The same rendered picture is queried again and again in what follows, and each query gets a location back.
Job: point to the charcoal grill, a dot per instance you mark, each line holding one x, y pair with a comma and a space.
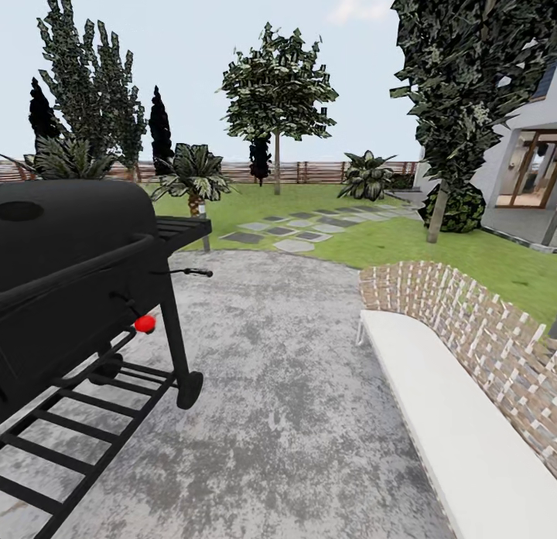
82, 261

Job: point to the tree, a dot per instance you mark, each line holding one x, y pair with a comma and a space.
159, 128
126, 136
259, 165
455, 52
83, 99
41, 114
277, 94

